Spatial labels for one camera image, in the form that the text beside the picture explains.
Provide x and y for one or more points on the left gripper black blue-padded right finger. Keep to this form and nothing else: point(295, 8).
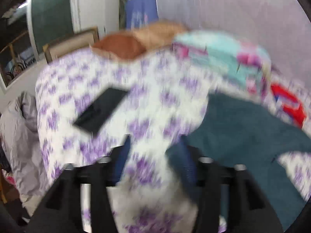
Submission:
point(248, 209)

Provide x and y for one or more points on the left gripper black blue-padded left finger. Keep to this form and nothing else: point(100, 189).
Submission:
point(60, 208)

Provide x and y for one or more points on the dark teal pants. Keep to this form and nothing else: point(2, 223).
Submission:
point(237, 132)

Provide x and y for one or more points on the grey crumpled bedding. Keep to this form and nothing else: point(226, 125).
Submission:
point(20, 143)

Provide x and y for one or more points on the black smartphone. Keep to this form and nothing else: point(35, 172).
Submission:
point(93, 118)

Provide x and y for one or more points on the folded red striped garment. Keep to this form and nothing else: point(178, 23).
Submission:
point(289, 104)

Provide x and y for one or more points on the floral purple bed sheet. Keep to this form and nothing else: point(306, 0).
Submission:
point(167, 98)

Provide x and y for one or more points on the folded floral turquoise quilt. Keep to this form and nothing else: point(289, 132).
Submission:
point(245, 64)

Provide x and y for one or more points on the brown orange pillow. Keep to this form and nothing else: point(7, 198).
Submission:
point(129, 45)

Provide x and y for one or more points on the white lace curtain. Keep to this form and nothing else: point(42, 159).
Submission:
point(280, 26)

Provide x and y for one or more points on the dark green window panel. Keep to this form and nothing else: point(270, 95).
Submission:
point(47, 20)

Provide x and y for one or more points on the blue patterned fabric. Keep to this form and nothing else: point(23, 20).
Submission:
point(140, 13)

